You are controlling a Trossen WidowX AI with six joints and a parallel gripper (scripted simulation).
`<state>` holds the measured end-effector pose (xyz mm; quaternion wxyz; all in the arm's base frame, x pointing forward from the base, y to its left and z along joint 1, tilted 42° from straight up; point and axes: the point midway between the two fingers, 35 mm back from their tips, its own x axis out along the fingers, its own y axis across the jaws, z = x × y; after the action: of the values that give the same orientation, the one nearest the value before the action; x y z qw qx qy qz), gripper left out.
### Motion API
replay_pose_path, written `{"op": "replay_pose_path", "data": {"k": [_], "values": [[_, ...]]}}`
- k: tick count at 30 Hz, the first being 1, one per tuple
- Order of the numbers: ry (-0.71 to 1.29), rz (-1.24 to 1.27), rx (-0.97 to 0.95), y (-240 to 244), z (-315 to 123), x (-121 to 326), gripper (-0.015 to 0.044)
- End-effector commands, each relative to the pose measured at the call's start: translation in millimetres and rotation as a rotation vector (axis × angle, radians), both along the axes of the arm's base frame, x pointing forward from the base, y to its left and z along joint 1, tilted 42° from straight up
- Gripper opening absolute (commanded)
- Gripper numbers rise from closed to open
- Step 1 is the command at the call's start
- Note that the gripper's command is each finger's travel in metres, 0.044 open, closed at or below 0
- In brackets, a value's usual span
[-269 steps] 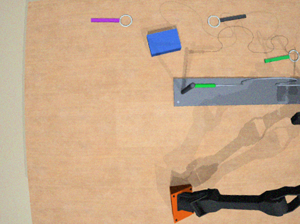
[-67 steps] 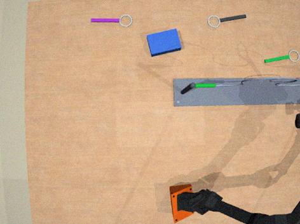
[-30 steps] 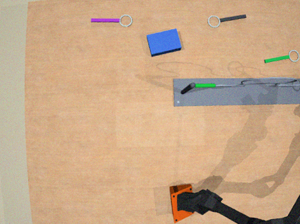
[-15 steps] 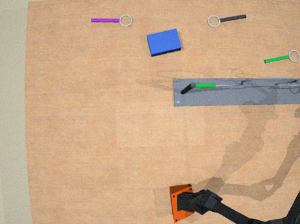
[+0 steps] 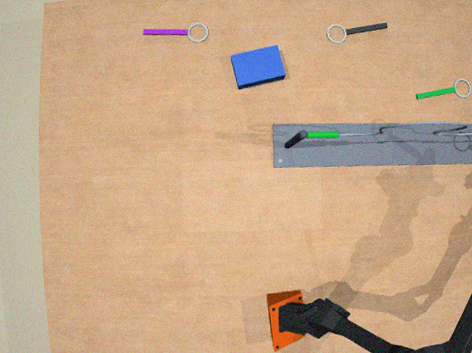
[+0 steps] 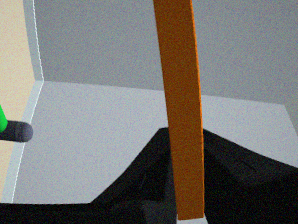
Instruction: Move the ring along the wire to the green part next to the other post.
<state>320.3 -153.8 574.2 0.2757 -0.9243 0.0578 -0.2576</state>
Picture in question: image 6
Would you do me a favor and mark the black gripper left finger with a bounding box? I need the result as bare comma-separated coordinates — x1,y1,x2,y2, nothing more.
0,127,177,224

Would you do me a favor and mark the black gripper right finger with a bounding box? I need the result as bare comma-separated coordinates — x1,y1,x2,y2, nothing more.
202,128,298,224

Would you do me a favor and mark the orange bar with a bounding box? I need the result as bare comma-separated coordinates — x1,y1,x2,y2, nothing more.
153,0,205,221

